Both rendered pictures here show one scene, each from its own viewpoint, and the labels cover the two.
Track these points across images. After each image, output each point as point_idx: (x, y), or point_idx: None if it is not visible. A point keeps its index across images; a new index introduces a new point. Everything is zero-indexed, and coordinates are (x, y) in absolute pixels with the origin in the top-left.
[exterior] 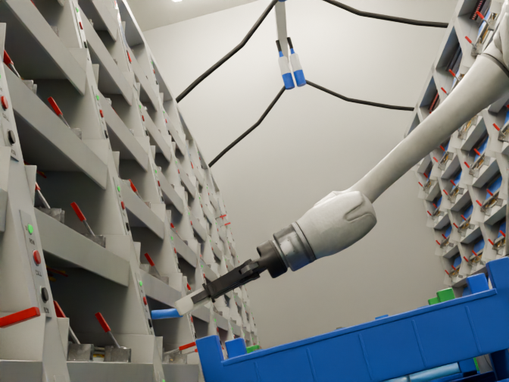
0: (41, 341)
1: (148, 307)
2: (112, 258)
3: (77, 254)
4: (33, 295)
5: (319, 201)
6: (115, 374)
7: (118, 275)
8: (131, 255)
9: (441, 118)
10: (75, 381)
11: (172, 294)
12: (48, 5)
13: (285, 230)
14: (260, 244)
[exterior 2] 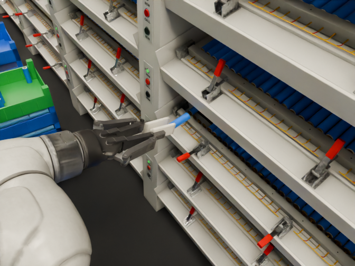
0: (48, 11)
1: (158, 92)
2: (111, 29)
3: (78, 6)
4: (48, 0)
5: (17, 189)
6: (93, 59)
7: (123, 44)
8: (146, 49)
9: None
10: (67, 34)
11: (313, 200)
12: None
13: (54, 133)
14: (86, 130)
